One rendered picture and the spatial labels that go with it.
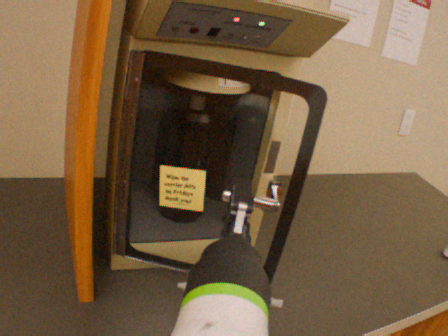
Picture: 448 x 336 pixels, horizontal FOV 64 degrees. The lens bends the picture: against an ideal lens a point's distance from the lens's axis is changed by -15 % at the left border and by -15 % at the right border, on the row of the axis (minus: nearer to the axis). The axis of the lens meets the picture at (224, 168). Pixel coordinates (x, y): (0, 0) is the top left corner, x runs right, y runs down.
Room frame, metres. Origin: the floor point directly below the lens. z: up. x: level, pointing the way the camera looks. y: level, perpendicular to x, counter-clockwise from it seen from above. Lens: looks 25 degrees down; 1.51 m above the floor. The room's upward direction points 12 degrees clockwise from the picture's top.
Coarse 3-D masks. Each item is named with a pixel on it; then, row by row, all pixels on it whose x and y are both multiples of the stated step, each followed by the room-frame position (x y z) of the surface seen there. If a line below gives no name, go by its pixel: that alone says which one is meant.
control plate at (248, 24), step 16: (176, 16) 0.58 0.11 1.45; (192, 16) 0.59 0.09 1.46; (208, 16) 0.59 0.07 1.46; (224, 16) 0.60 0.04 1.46; (240, 16) 0.61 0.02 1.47; (256, 16) 0.61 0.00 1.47; (272, 16) 0.62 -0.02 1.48; (160, 32) 0.60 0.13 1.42; (176, 32) 0.61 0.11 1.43; (208, 32) 0.63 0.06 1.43; (224, 32) 0.63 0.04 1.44; (240, 32) 0.64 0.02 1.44; (256, 32) 0.65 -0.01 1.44; (272, 32) 0.66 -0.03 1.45
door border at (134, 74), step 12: (132, 72) 0.61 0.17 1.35; (132, 84) 0.61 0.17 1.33; (132, 96) 0.61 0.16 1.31; (132, 108) 0.61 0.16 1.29; (132, 120) 0.61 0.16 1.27; (120, 132) 0.61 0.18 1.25; (132, 132) 0.61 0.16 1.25; (132, 144) 0.61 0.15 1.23; (120, 168) 0.61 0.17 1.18; (120, 180) 0.61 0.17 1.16; (120, 192) 0.61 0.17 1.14; (120, 204) 0.61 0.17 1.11; (120, 216) 0.61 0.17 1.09; (120, 228) 0.61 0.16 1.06; (120, 240) 0.61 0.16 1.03; (120, 252) 0.61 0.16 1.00
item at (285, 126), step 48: (144, 96) 0.61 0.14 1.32; (192, 96) 0.61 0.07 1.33; (240, 96) 0.61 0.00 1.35; (288, 96) 0.61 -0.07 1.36; (144, 144) 0.61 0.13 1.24; (192, 144) 0.61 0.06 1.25; (240, 144) 0.61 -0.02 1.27; (288, 144) 0.61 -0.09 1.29; (144, 192) 0.61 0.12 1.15; (288, 192) 0.61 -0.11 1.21; (144, 240) 0.61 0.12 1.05; (192, 240) 0.61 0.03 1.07
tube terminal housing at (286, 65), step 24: (312, 0) 0.76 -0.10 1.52; (120, 48) 0.70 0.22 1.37; (144, 48) 0.63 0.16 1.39; (168, 48) 0.65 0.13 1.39; (192, 48) 0.67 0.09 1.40; (216, 48) 0.69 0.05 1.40; (240, 48) 0.71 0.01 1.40; (120, 72) 0.66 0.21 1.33; (288, 72) 0.75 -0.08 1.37; (120, 96) 0.64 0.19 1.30; (120, 120) 0.62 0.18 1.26; (120, 264) 0.63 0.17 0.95; (144, 264) 0.65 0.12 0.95
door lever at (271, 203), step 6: (276, 186) 0.61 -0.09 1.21; (222, 192) 0.57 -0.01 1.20; (228, 192) 0.56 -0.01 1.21; (270, 192) 0.61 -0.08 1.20; (276, 192) 0.60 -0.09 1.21; (222, 198) 0.56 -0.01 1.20; (228, 198) 0.56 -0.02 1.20; (258, 198) 0.56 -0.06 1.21; (264, 198) 0.57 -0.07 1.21; (270, 198) 0.57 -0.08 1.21; (276, 198) 0.58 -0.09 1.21; (258, 204) 0.56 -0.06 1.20; (264, 204) 0.56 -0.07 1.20; (270, 204) 0.56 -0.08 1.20; (276, 204) 0.56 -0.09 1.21; (270, 210) 0.56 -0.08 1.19; (276, 210) 0.56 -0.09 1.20
